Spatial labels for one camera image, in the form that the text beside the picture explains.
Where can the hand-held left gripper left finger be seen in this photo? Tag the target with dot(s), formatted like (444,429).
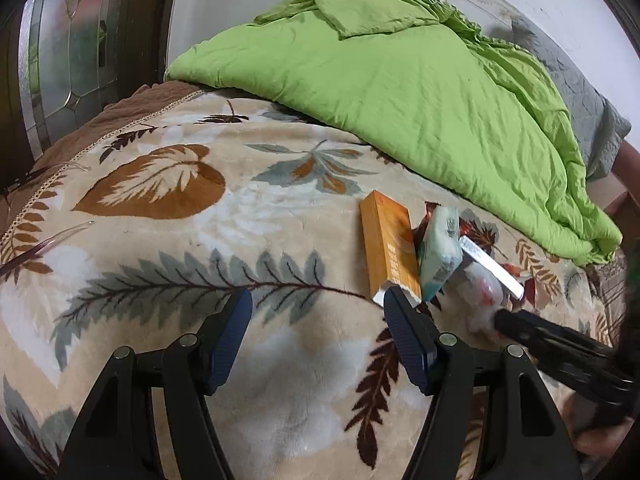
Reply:
(227,340)

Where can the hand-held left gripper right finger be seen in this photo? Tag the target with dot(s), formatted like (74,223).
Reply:
(405,340)

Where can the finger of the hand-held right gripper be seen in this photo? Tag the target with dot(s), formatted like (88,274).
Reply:
(540,332)
(585,375)

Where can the clear plastic bag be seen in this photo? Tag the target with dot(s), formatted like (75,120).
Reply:
(482,300)

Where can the white barcode box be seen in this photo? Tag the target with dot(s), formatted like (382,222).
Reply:
(492,267)

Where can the teal tissue pack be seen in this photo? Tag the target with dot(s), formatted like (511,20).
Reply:
(440,255)

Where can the orange box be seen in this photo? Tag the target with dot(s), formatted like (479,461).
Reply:
(392,245)

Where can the person's right hand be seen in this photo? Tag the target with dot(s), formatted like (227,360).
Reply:
(605,445)

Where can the striped pillow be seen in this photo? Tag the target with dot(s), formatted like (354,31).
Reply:
(612,285)

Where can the leaf print blanket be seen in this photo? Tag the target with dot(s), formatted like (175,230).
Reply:
(200,240)

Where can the brown sofa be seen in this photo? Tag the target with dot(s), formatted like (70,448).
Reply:
(625,170)

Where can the grey quilted pillow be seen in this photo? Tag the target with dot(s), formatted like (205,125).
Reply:
(585,95)

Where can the green quilt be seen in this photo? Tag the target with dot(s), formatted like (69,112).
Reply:
(400,85)

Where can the brown lace-trimmed sofa cover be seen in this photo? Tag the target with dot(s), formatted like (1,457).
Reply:
(125,105)

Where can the stained glass door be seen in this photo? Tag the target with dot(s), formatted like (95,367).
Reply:
(65,60)

